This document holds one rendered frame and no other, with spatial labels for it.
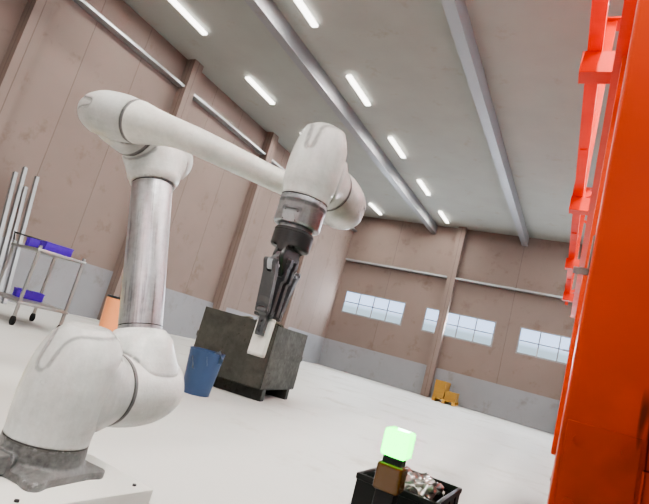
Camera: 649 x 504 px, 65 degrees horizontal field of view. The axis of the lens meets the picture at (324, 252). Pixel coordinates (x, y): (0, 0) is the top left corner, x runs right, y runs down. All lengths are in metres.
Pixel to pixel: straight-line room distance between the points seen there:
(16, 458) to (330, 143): 0.78
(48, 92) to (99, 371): 10.37
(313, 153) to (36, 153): 10.31
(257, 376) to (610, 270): 4.70
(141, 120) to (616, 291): 1.11
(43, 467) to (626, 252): 1.26
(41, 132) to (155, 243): 9.94
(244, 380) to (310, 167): 4.90
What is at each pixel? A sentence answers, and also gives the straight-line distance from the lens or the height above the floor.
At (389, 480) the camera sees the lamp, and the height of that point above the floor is 0.59.
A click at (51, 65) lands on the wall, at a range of 11.38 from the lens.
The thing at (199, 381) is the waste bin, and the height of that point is 0.13.
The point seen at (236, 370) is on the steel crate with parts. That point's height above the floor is 0.25.
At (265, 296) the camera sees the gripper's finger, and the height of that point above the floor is 0.80.
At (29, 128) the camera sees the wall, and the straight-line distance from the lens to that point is 11.06.
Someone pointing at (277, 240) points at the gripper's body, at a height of 0.91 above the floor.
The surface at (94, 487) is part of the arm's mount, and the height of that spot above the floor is 0.39.
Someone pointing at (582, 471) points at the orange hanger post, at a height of 0.64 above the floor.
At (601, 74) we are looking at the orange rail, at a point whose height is 3.23.
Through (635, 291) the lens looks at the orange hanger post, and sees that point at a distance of 1.32.
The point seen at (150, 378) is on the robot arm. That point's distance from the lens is 1.19.
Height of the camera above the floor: 0.75
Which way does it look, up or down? 10 degrees up
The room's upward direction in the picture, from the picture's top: 16 degrees clockwise
